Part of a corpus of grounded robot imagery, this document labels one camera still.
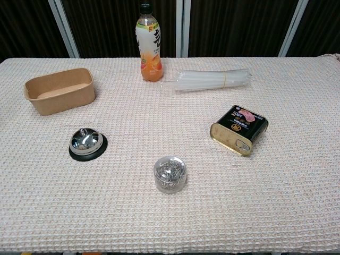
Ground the black-rimmed round metal cap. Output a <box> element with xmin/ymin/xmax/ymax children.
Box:
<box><xmin>69</xmin><ymin>127</ymin><xmax>109</xmax><ymax>161</ymax></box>

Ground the black gold luncheon meat can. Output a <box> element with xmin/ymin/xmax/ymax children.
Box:
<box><xmin>210</xmin><ymin>105</ymin><xmax>269</xmax><ymax>157</ymax></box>

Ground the orange drink plastic bottle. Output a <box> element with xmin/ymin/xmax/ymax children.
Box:
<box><xmin>135</xmin><ymin>3</ymin><xmax>163</xmax><ymax>83</ymax></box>

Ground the beige waffle-weave tablecloth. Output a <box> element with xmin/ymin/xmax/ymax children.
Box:
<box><xmin>0</xmin><ymin>53</ymin><xmax>340</xmax><ymax>253</ymax></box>

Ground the brown kraft paper box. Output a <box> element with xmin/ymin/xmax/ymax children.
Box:
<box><xmin>24</xmin><ymin>67</ymin><xmax>96</xmax><ymax>116</ymax></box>

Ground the black curtain panel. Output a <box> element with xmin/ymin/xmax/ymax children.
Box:
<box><xmin>0</xmin><ymin>0</ymin><xmax>72</xmax><ymax>63</ymax></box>
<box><xmin>59</xmin><ymin>0</ymin><xmax>177</xmax><ymax>58</ymax></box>
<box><xmin>189</xmin><ymin>0</ymin><xmax>300</xmax><ymax>58</ymax></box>
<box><xmin>286</xmin><ymin>0</ymin><xmax>340</xmax><ymax>57</ymax></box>

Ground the white metal frame post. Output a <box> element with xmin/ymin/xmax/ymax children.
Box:
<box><xmin>277</xmin><ymin>0</ymin><xmax>310</xmax><ymax>58</ymax></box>
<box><xmin>175</xmin><ymin>0</ymin><xmax>191</xmax><ymax>58</ymax></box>
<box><xmin>47</xmin><ymin>0</ymin><xmax>80</xmax><ymax>58</ymax></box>

